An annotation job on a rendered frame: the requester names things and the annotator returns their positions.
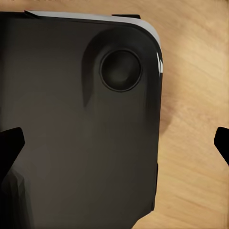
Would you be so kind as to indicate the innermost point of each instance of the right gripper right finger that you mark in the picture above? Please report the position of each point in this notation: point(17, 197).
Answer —
point(221, 142)

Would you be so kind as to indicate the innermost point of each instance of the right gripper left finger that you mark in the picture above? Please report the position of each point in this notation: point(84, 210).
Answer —
point(11, 143)

